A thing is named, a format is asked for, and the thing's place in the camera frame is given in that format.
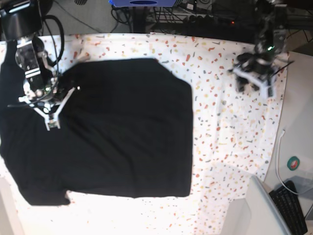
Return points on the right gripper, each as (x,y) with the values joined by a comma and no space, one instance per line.
(50,96)

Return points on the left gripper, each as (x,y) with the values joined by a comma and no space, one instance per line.
(261,64)

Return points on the black t-shirt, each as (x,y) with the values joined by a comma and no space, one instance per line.
(126,132)

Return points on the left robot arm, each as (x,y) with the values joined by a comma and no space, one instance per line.
(270,37)

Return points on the terrazzo patterned tablecloth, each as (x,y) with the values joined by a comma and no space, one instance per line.
(234,136)

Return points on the green tape roll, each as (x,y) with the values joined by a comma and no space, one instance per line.
(293,163)

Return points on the black keyboard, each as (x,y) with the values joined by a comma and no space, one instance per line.
(289,207)

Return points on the grey laptop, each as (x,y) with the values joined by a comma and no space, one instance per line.
(265,219)

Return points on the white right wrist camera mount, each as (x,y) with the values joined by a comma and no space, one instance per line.
(53,110)

